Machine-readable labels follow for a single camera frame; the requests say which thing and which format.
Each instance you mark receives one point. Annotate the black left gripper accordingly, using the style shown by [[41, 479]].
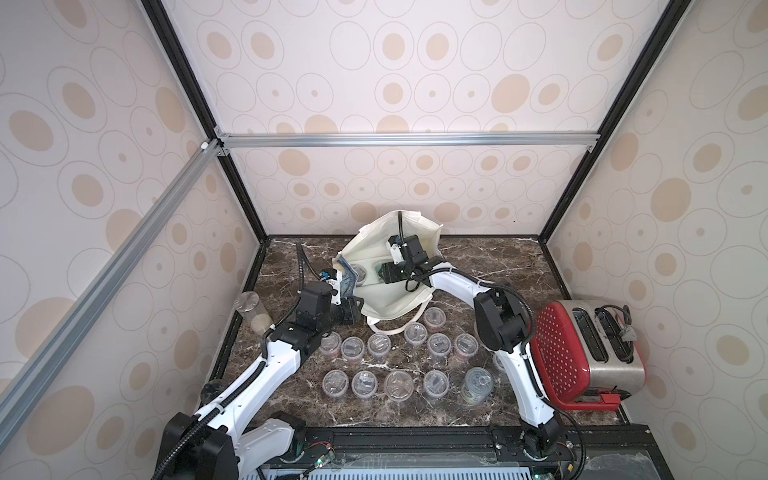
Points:
[[352, 310]]

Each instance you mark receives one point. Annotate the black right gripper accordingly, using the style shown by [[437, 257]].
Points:
[[390, 271]]

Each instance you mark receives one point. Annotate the cream canvas starry night bag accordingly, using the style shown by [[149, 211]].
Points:
[[369, 248]]

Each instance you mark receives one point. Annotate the clear seed jar row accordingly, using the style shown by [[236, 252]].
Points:
[[434, 319]]

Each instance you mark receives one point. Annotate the orange seed jar clear lid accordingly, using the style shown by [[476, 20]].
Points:
[[415, 335]]

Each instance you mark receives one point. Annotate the large clear seed jar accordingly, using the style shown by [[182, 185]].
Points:
[[477, 386]]

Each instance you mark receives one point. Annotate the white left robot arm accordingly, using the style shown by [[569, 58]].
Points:
[[215, 442]]

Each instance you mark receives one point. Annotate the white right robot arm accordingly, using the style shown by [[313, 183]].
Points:
[[505, 325]]

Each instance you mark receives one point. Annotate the silver aluminium crossbar back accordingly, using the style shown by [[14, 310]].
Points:
[[444, 139]]

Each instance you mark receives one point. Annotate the red and steel toaster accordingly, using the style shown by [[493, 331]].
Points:
[[586, 355]]

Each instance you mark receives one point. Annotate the silver aluminium bar left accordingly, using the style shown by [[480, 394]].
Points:
[[47, 362]]

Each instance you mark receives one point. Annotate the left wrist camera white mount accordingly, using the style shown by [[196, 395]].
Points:
[[335, 278]]

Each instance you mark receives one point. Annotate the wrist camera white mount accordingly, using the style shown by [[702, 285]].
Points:
[[395, 244], [335, 278]]

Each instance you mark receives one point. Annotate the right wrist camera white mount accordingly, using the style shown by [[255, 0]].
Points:
[[395, 244]]

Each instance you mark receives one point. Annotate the clear plastic jar by wall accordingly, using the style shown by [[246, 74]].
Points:
[[250, 306]]

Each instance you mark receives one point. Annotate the black lid jar by wall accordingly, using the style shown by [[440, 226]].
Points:
[[211, 390]]

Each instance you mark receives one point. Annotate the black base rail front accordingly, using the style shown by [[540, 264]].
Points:
[[592, 452]]

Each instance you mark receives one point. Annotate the black corner frame post left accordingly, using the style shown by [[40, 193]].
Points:
[[161, 24]]

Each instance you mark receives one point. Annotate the black corner frame post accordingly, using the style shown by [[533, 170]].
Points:
[[648, 56], [161, 24]]

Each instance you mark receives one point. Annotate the black corner frame post right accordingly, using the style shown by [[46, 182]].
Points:
[[648, 56]]

